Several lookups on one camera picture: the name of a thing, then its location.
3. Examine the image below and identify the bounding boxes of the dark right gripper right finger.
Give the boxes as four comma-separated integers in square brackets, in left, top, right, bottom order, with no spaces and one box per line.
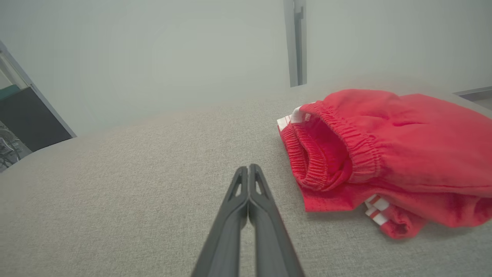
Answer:
[248,164,306,277]

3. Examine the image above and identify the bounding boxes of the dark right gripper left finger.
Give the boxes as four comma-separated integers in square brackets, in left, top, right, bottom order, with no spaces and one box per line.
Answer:
[191,166,249,277]

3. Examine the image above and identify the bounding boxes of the red white basketball shorts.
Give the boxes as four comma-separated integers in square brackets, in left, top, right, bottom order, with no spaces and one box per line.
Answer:
[277,88,492,240]

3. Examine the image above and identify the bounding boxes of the grey fabric sofa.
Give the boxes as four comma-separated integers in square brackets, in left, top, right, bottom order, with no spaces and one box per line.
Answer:
[0,77,492,277]

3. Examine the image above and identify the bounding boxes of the dark panel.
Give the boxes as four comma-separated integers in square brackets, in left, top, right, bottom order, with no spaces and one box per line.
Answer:
[0,87,74,153]

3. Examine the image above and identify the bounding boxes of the grey partition post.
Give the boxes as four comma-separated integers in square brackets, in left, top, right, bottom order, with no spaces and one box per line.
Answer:
[283,0,308,88]

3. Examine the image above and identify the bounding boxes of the grey slanted frame post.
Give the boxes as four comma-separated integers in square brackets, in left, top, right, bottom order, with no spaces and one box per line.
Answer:
[0,38,77,140]

